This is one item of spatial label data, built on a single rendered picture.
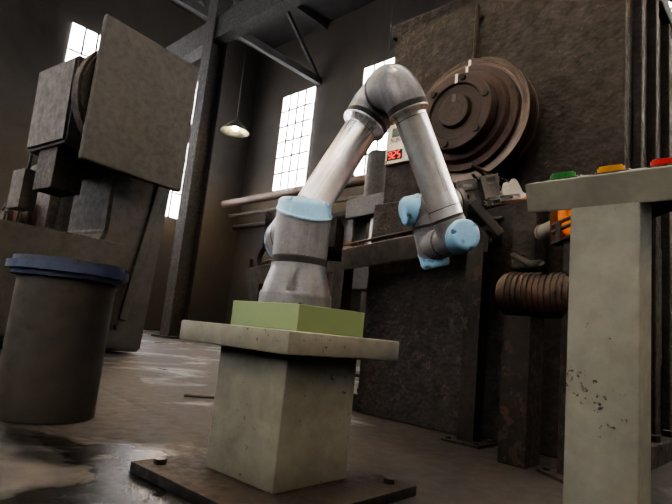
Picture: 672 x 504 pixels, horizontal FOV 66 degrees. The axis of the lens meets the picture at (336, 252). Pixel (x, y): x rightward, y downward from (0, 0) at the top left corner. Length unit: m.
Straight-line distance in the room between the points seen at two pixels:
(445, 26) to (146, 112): 2.39
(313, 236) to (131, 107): 3.11
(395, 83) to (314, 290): 0.51
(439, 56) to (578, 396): 1.78
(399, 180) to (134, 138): 2.27
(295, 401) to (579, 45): 1.60
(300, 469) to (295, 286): 0.34
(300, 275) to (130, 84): 3.19
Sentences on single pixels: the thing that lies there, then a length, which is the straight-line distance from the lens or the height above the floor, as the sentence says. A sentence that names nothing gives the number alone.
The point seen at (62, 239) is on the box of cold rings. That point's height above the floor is 0.70.
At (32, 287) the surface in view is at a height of 0.34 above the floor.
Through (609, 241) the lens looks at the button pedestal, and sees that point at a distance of 0.88.
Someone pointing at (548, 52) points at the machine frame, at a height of 1.38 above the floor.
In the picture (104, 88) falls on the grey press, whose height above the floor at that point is 1.77.
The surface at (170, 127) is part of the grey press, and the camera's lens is 4.21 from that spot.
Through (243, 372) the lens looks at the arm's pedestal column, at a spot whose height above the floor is 0.21.
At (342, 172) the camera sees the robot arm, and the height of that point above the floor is 0.68.
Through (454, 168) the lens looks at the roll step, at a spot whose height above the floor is 0.93.
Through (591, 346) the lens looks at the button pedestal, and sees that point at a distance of 0.87.
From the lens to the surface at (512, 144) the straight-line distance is 1.87.
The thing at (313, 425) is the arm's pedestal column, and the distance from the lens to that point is 1.01.
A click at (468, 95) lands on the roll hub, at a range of 1.94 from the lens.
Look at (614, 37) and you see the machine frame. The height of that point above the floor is 1.36.
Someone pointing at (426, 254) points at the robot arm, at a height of 0.52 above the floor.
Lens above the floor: 0.30
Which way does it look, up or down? 9 degrees up
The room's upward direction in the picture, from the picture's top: 6 degrees clockwise
